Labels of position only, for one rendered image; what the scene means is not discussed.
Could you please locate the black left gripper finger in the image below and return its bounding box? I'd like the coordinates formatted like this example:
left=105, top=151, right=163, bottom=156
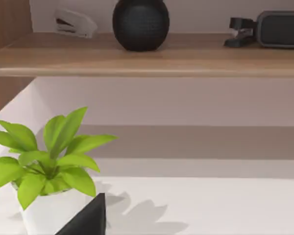
left=54, top=192, right=106, bottom=235

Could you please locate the green plant in white pot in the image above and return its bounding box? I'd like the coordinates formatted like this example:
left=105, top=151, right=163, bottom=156
left=0, top=106, right=119, bottom=235

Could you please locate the wooden shelf unit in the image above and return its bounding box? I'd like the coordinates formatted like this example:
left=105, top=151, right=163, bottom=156
left=0, top=0, right=294, bottom=118

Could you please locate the white stapler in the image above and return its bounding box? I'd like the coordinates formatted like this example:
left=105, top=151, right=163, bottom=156
left=54, top=8, right=98, bottom=39

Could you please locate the round black speaker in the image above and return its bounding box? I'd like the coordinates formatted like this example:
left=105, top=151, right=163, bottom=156
left=112, top=0, right=171, bottom=52

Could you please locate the black stapler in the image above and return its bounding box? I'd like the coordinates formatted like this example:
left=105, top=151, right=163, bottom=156
left=223, top=17, right=258, bottom=48

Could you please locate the grey rectangular speaker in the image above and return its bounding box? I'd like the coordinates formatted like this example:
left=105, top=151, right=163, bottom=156
left=256, top=10, right=294, bottom=49

